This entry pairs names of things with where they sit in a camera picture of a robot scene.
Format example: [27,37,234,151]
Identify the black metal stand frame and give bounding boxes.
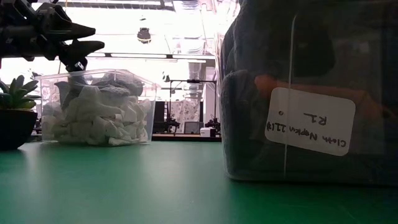
[169,79,218,134]

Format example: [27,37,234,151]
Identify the light grey waffle towel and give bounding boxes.
[57,73,146,110]

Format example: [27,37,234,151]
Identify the grey checkered towel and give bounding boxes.
[222,0,336,78]

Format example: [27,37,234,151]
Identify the long ceiling light bar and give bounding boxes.
[86,52,216,60]

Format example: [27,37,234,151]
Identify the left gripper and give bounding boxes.
[29,4,106,72]

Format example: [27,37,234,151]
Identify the clear plastic storage bin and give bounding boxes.
[216,0,398,187]
[36,68,158,146]

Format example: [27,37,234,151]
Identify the white handwritten paper tag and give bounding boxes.
[264,86,357,157]

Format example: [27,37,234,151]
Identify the silver ventilation duct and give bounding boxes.
[188,60,203,100]

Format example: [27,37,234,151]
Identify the potted succulent plant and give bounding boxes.
[0,74,42,151]

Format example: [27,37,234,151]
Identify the small white box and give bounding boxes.
[200,127,217,138]

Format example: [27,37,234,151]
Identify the patterned white cloth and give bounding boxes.
[170,99,201,125]

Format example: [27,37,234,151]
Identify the orange towel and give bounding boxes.
[254,73,386,106]

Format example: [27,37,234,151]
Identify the plain white towel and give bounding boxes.
[42,86,153,125]

